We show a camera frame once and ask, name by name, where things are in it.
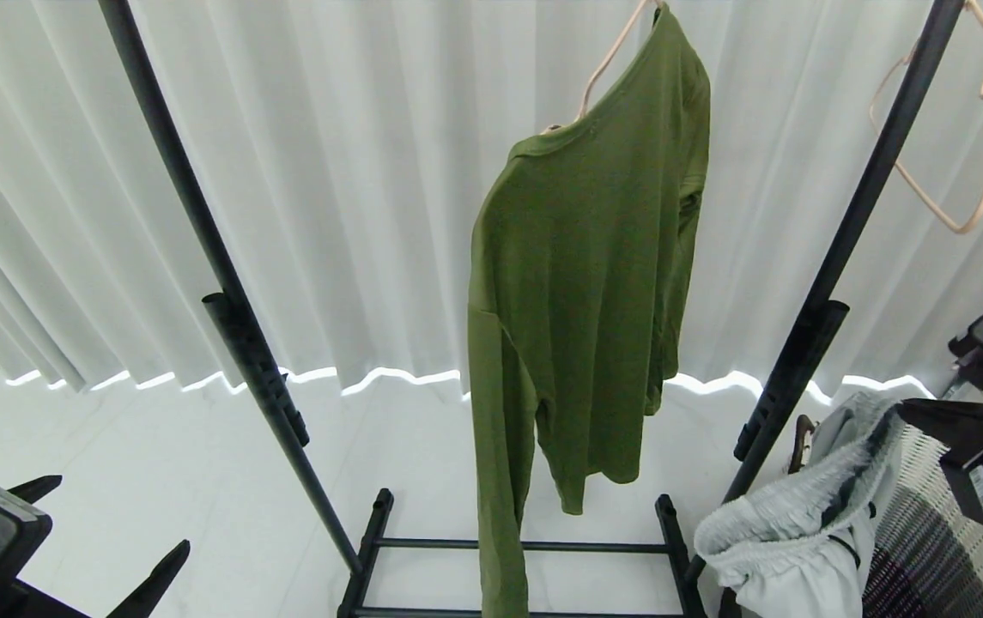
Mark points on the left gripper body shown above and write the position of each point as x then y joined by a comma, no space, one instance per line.
27,608

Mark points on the black clothes rack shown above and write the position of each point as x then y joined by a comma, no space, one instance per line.
165,146

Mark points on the green long-sleeved shirt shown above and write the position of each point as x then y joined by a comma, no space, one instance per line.
577,257

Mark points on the pale grey garment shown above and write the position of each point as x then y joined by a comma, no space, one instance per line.
783,515

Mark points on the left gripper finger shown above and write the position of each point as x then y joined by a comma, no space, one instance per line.
152,588
34,489

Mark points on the white laundry basket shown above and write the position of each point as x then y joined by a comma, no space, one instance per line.
929,481

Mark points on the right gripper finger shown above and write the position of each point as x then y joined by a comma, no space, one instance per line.
963,429

